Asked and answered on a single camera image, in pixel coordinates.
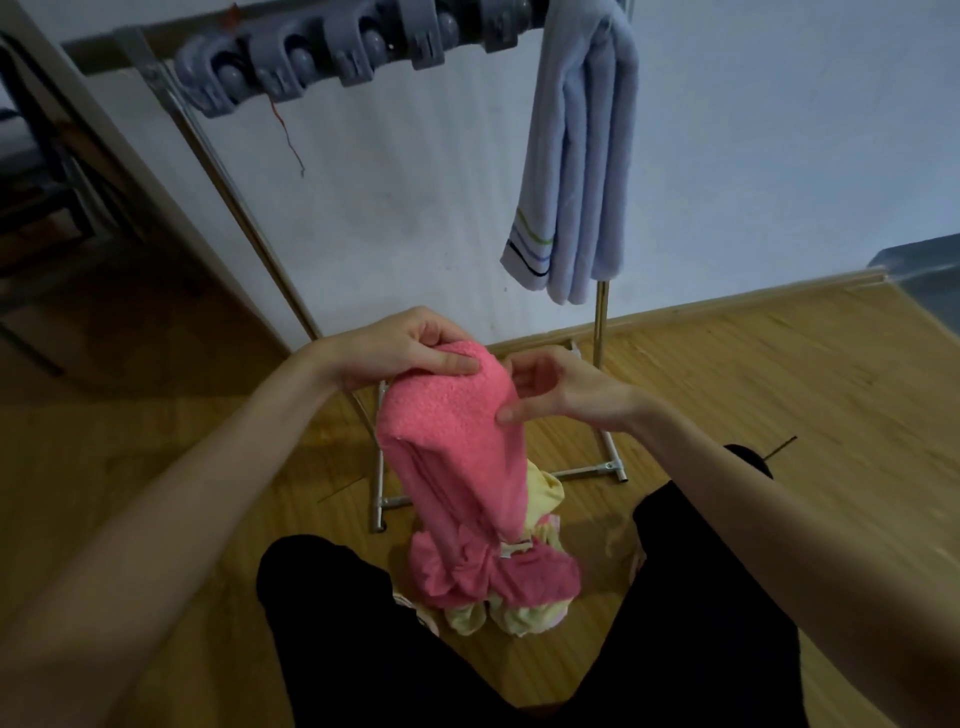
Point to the yellow towel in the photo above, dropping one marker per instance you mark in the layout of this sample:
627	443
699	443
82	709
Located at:
517	592

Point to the red thread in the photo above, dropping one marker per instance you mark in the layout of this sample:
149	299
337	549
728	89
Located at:
289	139

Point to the person's right forearm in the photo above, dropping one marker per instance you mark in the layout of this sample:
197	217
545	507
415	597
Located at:
810	555

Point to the light blue striped towel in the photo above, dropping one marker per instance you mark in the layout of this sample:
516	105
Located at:
574	157

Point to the row of grey clothes pegs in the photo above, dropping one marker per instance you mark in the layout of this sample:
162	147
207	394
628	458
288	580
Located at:
352	45

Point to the person's black trousers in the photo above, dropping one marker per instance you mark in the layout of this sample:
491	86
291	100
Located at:
525	637

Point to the metal drying rack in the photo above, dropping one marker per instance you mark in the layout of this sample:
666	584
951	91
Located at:
247	217

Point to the dark chair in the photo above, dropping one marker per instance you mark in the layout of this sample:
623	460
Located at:
45	195

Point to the person's right hand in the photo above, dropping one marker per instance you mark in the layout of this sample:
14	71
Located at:
577	390

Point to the person's left forearm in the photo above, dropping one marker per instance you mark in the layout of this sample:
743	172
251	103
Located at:
150	525

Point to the person's right thumb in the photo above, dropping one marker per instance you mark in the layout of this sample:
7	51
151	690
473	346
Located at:
525	407

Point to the pink towel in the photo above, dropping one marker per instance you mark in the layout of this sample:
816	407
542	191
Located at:
465	472

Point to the person's left hand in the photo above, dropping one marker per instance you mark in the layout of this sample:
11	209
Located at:
375	346

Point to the person's left thumb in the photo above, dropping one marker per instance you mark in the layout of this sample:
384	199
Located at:
442	361

